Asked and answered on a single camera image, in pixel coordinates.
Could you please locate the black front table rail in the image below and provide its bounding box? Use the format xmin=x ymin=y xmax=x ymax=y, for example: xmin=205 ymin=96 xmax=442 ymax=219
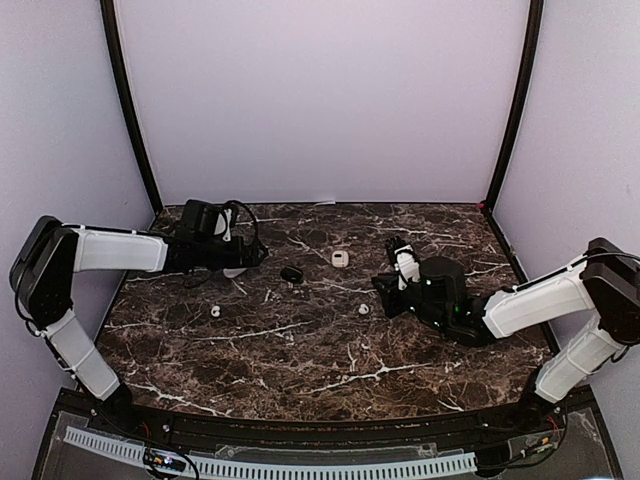
xmin=131 ymin=404 xmax=521 ymax=449

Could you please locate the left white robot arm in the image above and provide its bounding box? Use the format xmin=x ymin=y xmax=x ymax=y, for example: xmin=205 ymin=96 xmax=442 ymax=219
xmin=10 ymin=200 xmax=268 ymax=436

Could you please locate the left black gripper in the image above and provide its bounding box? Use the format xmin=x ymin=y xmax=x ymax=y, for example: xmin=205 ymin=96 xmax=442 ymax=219
xmin=195 ymin=235 xmax=268 ymax=271

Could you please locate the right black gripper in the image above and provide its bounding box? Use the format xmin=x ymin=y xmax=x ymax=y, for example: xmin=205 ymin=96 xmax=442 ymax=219
xmin=372 ymin=271 xmax=451 ymax=332

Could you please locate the beige gold-rimmed charging case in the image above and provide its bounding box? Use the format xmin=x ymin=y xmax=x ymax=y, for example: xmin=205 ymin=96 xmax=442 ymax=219
xmin=331 ymin=250 xmax=350 ymax=268

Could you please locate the left black frame post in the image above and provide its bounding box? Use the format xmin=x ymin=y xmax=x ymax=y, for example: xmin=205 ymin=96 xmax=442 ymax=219
xmin=100 ymin=0 xmax=164 ymax=214

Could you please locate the black round charging case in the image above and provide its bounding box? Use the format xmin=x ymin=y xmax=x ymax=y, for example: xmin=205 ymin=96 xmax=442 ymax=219
xmin=280 ymin=266 xmax=304 ymax=285

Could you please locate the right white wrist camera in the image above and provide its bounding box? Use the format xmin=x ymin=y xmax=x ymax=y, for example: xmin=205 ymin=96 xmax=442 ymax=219
xmin=385 ymin=236 xmax=420 ymax=291

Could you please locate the right black frame post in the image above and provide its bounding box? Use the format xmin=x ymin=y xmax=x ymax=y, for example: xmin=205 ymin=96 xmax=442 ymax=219
xmin=483 ymin=0 xmax=544 ymax=216

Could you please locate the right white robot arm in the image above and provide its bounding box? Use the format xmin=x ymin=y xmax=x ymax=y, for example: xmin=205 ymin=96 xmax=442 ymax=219
xmin=371 ymin=237 xmax=639 ymax=434

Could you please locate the black frame post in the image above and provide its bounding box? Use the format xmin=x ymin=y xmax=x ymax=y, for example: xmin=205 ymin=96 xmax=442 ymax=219
xmin=483 ymin=0 xmax=544 ymax=216
xmin=100 ymin=0 xmax=164 ymax=214

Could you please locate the white oval charging case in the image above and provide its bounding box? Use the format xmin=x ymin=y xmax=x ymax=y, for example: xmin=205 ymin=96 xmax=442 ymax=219
xmin=222 ymin=268 xmax=246 ymax=279

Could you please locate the white slotted cable duct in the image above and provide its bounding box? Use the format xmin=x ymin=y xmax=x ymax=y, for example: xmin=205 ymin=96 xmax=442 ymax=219
xmin=62 ymin=426 xmax=477 ymax=479

